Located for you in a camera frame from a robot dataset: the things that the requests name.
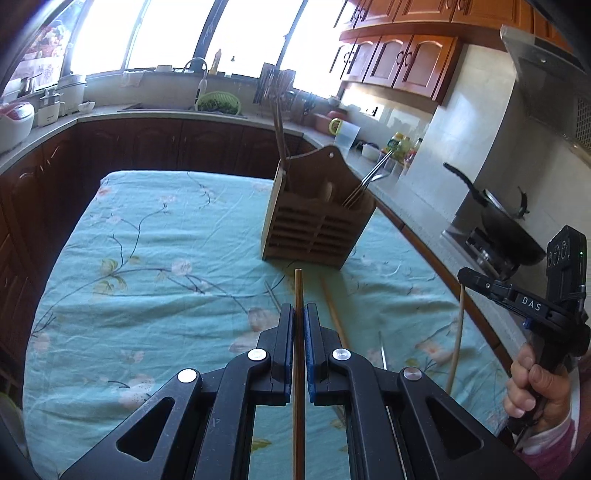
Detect translucent measuring jug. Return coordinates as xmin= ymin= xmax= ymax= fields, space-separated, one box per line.
xmin=332 ymin=122 xmax=361 ymax=151

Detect knife rack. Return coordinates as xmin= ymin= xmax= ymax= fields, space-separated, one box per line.
xmin=253 ymin=62 xmax=296 ymax=109

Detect curved sink faucet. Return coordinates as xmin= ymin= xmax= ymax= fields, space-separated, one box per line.
xmin=182 ymin=58 xmax=208 ymax=100

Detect kitchen window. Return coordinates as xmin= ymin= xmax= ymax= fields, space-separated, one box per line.
xmin=69 ymin=0 xmax=352 ymax=100

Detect wooden upper cabinets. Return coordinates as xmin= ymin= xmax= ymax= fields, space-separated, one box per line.
xmin=330 ymin=0 xmax=568 ymax=104

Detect person's right forearm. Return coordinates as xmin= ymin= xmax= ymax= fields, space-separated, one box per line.
xmin=515 ymin=408 xmax=580 ymax=480

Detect black wok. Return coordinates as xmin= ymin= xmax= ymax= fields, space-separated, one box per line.
xmin=443 ymin=161 xmax=548 ymax=266

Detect tropical fruit wall poster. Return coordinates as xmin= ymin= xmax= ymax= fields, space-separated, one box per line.
xmin=9 ymin=23 xmax=70 ymax=93

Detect wooden utensil holder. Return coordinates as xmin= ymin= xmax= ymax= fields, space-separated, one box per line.
xmin=261 ymin=144 xmax=376 ymax=270

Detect person's right hand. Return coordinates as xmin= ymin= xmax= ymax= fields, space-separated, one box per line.
xmin=504 ymin=344 xmax=573 ymax=432

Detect green colander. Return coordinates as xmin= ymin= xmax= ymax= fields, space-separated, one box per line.
xmin=196 ymin=91 xmax=243 ymax=114

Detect small white cooker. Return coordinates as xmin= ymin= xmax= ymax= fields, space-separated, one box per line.
xmin=37 ymin=92 xmax=65 ymax=127

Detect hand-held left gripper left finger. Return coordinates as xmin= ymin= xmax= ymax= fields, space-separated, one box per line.
xmin=59 ymin=303 xmax=297 ymax=480

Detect steel range hood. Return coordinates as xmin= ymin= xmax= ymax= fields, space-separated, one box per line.
xmin=501 ymin=25 xmax=591 ymax=153

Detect teal floral tablecloth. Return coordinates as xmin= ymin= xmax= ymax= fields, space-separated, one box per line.
xmin=22 ymin=170 xmax=513 ymax=480

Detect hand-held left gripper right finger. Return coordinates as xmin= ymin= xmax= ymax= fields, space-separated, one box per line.
xmin=303 ymin=302 xmax=542 ymax=480

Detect white pink rice cooker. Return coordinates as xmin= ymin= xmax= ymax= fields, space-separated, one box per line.
xmin=0 ymin=102 xmax=35 ymax=155

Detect white steamer pot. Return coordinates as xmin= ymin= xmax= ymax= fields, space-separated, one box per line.
xmin=56 ymin=74 xmax=88 ymax=116

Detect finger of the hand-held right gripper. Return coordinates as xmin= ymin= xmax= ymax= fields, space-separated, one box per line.
xmin=458 ymin=267 xmax=520 ymax=317

